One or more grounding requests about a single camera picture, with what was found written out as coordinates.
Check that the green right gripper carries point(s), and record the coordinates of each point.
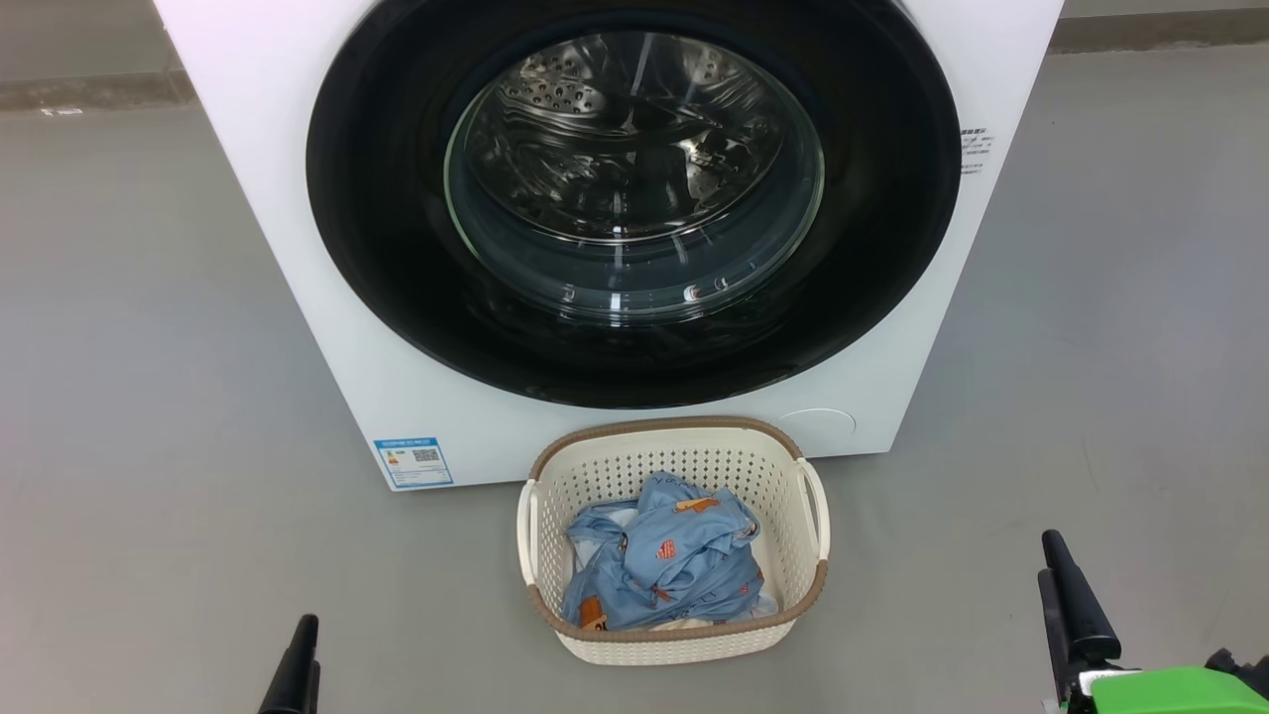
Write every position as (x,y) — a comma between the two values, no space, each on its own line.
(1170,694)

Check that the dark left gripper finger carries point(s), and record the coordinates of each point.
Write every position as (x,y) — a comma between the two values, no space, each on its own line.
(288,674)
(313,689)

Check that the cream blue orange garment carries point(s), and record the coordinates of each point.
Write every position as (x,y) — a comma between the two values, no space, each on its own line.
(607,518)

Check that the blue garment with orange patches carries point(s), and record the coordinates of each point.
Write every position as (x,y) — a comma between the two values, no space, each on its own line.
(684,560)

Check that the black round glass washer door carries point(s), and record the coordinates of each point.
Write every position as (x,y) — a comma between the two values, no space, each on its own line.
(377,248)

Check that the white front-load washing machine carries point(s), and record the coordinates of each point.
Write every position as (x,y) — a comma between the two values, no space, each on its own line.
(278,149)

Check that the blue energy label sticker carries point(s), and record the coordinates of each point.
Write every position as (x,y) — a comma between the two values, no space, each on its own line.
(413,463)

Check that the round white filter cover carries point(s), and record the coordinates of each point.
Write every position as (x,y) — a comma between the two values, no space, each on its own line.
(818,428)

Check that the cream perforated laundry basket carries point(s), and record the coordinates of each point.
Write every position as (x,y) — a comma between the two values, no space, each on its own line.
(674,647)

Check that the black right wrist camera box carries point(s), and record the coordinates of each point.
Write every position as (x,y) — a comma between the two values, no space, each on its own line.
(1244,669)

